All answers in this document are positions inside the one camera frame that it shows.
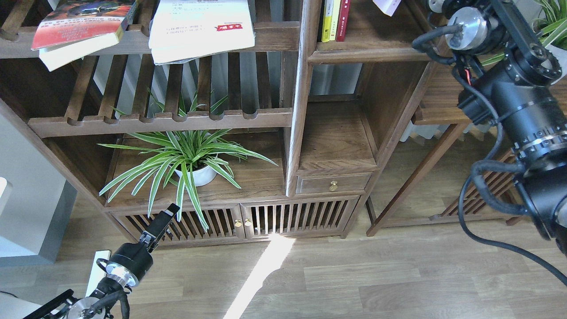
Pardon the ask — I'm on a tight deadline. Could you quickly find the red cover thick book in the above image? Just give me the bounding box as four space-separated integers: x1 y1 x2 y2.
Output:
31 0 138 71

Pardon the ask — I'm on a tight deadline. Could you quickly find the pale pink thin book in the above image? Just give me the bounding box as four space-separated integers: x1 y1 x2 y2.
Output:
373 0 401 17

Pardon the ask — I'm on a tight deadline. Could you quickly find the dark wooden bookshelf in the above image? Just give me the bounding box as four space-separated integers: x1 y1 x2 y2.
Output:
0 0 474 255

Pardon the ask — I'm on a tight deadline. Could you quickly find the yellow upright book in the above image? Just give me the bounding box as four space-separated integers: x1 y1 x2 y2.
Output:
321 0 341 43

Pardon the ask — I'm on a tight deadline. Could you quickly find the right slatted cabinet door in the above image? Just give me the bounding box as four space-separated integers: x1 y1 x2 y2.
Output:
241 196 359 238

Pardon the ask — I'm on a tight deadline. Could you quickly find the large white plant pot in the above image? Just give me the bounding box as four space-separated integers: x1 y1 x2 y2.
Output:
545 43 567 86

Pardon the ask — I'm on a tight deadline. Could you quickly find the left slatted cabinet door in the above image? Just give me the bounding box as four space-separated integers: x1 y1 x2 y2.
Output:
110 205 246 249

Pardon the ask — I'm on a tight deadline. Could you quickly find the green plant top right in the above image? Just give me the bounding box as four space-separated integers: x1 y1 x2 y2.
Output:
481 0 567 67

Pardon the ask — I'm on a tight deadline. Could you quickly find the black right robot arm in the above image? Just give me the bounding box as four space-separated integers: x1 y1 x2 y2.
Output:
412 0 567 284

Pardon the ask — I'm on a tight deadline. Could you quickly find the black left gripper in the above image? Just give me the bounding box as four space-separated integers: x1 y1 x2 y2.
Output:
97 203 180 288

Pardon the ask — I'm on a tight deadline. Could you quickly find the white book red logo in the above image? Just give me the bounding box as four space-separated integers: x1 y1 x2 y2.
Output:
148 0 255 65

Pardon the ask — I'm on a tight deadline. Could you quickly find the grey cabinet at left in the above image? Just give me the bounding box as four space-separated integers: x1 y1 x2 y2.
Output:
0 117 77 267

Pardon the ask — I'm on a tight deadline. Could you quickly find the slatted cabinet door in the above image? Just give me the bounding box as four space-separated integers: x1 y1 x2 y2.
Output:
110 205 246 249
241 196 359 238

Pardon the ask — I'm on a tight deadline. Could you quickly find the small wooden drawer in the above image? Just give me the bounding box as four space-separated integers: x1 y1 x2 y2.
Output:
296 172 371 194

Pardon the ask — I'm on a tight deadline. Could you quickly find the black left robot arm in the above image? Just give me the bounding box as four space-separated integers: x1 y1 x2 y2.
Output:
26 204 180 319

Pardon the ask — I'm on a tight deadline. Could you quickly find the dark red upright book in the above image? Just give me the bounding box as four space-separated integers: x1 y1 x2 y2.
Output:
335 0 352 42

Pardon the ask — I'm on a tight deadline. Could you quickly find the small white plant pot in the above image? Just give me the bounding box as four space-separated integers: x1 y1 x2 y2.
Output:
175 165 217 187

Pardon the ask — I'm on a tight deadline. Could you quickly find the green spider plant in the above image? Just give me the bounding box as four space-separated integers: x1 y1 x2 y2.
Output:
98 89 279 232

